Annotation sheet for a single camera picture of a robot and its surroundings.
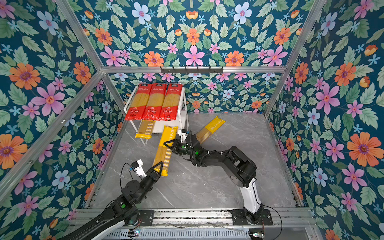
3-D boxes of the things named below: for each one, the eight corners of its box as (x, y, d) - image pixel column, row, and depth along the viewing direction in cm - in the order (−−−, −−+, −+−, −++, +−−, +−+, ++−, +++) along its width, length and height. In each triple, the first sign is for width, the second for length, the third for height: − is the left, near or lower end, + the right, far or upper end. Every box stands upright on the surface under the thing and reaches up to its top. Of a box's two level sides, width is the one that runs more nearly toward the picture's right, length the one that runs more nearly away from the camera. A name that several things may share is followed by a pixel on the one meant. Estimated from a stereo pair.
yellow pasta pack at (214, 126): (193, 138, 107) (193, 136, 105) (216, 117, 120) (217, 115, 118) (202, 145, 103) (202, 143, 101) (225, 123, 116) (226, 121, 114)
